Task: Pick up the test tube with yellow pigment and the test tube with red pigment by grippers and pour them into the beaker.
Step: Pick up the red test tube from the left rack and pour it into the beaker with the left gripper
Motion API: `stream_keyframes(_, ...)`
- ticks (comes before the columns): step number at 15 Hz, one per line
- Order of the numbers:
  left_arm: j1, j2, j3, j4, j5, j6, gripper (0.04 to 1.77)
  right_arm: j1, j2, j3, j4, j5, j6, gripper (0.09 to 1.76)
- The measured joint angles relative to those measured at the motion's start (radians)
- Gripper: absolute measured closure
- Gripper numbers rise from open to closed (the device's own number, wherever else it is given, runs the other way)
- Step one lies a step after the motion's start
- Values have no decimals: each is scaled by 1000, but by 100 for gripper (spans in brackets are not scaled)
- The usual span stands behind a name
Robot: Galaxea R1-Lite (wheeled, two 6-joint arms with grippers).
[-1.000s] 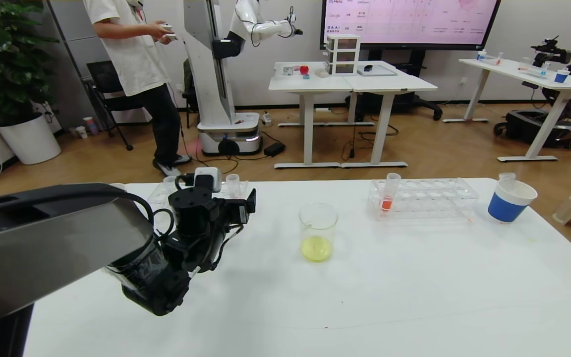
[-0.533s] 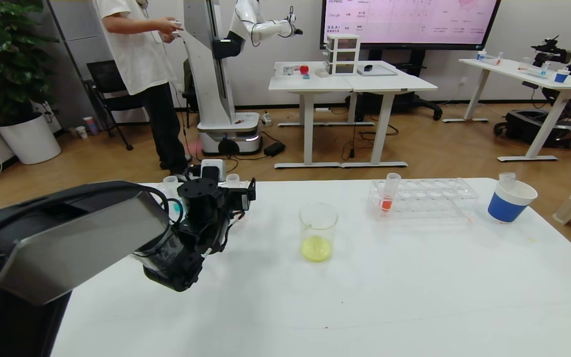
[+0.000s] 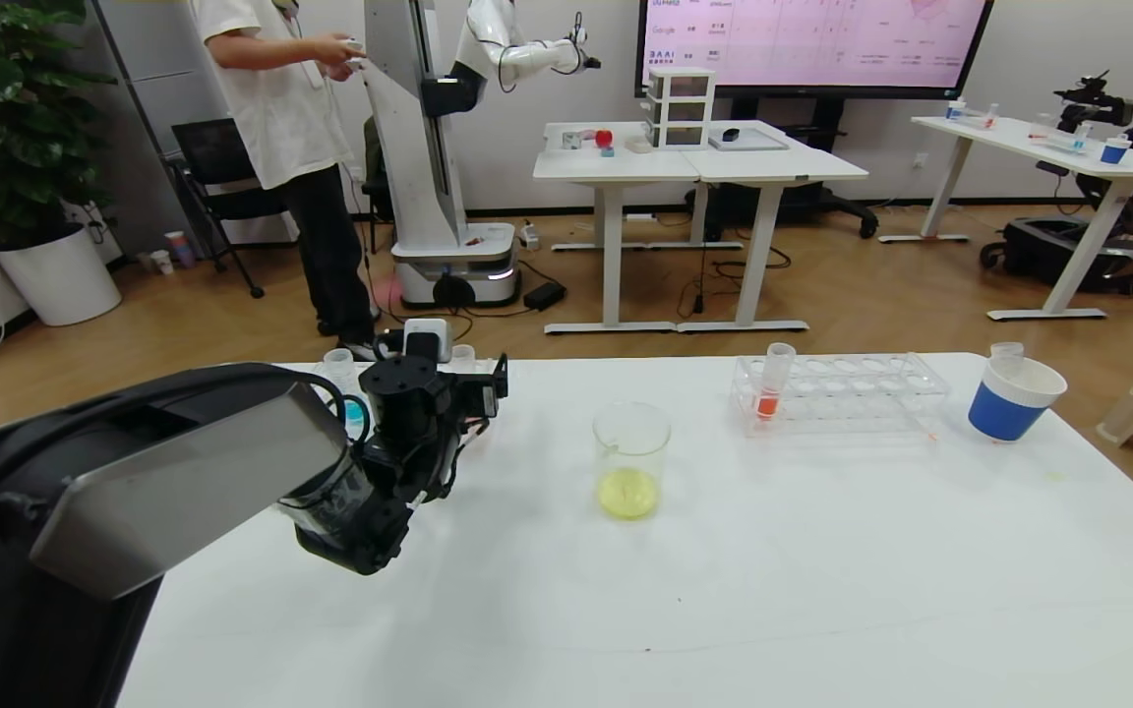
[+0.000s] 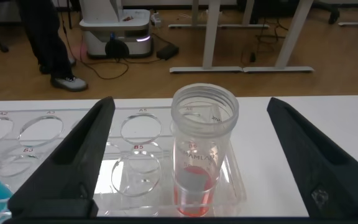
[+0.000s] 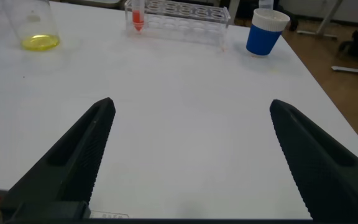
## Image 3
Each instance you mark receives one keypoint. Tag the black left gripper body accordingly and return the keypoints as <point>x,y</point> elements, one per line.
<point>499,380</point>

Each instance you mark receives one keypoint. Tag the test tube with pink-red pigment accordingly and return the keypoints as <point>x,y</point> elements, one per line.
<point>463,356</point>

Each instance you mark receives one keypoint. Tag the test tube with yellow pigment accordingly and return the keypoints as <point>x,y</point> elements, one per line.
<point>1007,352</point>

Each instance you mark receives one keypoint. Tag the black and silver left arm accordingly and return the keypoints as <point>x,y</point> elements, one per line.
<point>163,492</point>

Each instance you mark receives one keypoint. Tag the clear acrylic test tube rack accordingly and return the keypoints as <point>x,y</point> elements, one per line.
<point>486,429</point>
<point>842,403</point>

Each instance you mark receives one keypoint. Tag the test tube with blue pigment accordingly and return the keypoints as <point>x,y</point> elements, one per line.
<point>338,362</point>

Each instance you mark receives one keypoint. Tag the clear glass beaker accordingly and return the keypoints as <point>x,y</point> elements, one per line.
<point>630,492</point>

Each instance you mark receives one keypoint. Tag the test tube with orange-red pigment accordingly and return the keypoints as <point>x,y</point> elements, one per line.
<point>768,403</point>

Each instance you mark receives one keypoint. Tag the black power adapter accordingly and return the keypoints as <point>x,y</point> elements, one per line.
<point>545,296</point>

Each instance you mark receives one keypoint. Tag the white power strip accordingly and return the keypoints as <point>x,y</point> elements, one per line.
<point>529,236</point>

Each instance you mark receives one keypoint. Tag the white mobile robot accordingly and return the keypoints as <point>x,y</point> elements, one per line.
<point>409,147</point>

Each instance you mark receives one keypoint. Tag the small red object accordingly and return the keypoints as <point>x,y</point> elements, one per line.
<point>604,139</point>

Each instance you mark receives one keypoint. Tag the white drawer organizer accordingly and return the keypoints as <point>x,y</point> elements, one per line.
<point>681,108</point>

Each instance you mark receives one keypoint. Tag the grey flat tray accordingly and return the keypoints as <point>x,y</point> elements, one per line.
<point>748,143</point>

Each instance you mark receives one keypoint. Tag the person in white shirt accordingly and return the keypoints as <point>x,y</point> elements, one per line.
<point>281,108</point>

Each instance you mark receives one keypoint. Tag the small white cup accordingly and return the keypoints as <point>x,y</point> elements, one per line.
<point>162,262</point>

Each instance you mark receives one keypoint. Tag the black folding chair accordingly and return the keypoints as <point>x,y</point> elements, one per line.
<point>212,162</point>

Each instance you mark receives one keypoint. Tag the black display stand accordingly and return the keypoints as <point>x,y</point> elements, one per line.
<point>822,204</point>

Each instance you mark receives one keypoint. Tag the green plant in white pot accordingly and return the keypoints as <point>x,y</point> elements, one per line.
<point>55,280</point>

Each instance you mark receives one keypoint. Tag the blue and white paper cup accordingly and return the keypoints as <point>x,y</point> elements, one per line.
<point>1009,418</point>

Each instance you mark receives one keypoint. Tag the clear rack with small tubes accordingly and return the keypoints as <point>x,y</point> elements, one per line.
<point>1058,141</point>
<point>970,118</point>

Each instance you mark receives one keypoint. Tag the small blue paper cup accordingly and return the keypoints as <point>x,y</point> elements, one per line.
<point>1113,154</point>

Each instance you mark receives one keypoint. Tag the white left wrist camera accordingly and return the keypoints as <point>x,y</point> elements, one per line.
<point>426,339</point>

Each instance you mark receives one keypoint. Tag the large wall display screen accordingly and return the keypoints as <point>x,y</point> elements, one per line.
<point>822,59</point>

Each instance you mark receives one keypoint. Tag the black camera rig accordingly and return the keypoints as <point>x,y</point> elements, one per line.
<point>1093,101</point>

